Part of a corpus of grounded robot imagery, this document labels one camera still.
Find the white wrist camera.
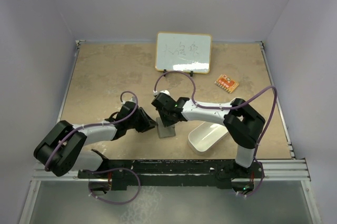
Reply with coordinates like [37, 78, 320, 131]
[121, 96, 138, 104]
[153, 90, 170, 97]

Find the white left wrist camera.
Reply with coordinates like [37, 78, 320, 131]
[121, 96, 138, 104]

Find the small whiteboard with writing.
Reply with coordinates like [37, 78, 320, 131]
[155, 32, 212, 74]

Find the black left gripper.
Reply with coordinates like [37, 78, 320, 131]
[126, 107, 157, 132]

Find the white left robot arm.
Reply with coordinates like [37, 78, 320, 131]
[33, 101, 157, 177]

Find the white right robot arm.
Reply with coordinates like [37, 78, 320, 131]
[152, 92, 265, 177]

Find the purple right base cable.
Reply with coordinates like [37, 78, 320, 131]
[236, 157, 266, 198]

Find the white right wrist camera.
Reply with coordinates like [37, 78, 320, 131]
[153, 90, 170, 97]

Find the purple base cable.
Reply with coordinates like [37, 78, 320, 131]
[236, 157, 266, 198]
[88, 167, 141, 205]

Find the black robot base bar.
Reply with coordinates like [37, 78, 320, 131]
[78, 158, 264, 192]

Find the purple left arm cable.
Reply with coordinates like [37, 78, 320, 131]
[44, 91, 139, 172]

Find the grey card holder wallet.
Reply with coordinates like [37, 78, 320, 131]
[156, 117, 176, 139]

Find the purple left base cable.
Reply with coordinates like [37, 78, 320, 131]
[88, 167, 141, 205]

